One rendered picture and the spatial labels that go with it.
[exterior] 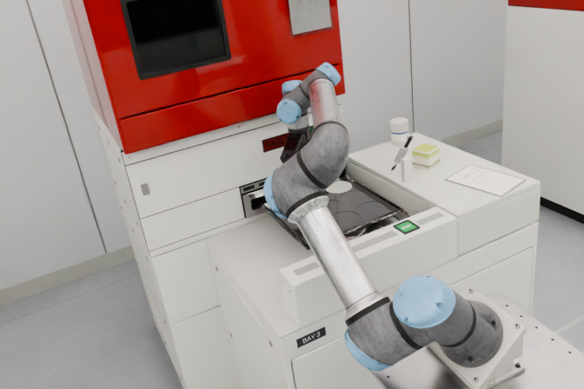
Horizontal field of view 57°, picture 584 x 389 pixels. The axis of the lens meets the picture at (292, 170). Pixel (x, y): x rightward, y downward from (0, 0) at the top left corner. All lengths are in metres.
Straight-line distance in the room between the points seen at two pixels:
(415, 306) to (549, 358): 0.39
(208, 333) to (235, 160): 0.70
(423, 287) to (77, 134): 2.49
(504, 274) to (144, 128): 1.26
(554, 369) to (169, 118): 1.25
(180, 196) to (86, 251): 1.75
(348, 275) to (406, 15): 3.00
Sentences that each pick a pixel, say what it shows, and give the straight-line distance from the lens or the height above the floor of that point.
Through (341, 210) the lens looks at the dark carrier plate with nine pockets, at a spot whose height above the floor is 0.90.
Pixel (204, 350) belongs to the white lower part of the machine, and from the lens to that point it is 2.25.
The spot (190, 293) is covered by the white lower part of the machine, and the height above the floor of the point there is 0.62.
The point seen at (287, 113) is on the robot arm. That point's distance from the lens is 1.65.
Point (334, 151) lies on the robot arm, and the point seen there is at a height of 1.30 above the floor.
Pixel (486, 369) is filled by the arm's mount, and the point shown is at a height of 0.87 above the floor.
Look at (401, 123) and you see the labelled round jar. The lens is 2.14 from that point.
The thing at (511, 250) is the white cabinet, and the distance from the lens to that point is 1.92.
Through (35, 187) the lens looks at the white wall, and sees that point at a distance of 3.39.
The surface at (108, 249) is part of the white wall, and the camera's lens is 3.60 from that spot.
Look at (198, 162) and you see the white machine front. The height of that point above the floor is 1.11.
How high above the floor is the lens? 1.80
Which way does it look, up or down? 24 degrees down
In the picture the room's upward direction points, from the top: 8 degrees counter-clockwise
